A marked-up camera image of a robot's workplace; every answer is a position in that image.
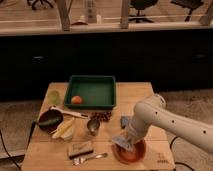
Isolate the blue cloth towel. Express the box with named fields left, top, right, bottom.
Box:
left=112, top=116, right=133, bottom=151

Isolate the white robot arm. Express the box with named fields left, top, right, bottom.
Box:
left=126, top=94, right=213, bottom=154

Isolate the red bowl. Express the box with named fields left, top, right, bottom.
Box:
left=112, top=140, right=146, bottom=164

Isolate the green plastic tray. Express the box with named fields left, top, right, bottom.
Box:
left=64, top=75, right=116, bottom=110

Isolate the dark grape bunch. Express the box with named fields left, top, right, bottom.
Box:
left=91, top=111, right=112, bottom=122

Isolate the orange fruit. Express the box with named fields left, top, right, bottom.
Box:
left=71, top=96, right=83, bottom=104

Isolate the small metal cup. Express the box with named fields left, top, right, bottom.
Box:
left=87, top=119, right=100, bottom=136

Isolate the green cucumber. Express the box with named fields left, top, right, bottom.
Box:
left=37, top=118, right=61, bottom=126

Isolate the brown black sponge block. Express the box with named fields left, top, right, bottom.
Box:
left=68, top=141, right=94, bottom=159

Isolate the metal fork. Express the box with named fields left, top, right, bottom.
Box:
left=72, top=153, right=108, bottom=166

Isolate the white handled peeler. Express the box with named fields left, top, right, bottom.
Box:
left=49, top=106, right=89, bottom=119

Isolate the black cable left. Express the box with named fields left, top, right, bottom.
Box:
left=0, top=120, right=37, bottom=171

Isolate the black cable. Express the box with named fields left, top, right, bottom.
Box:
left=169, top=135, right=196, bottom=171
left=0, top=120, right=37, bottom=171

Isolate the black cable right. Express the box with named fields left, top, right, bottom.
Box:
left=169, top=135, right=196, bottom=171

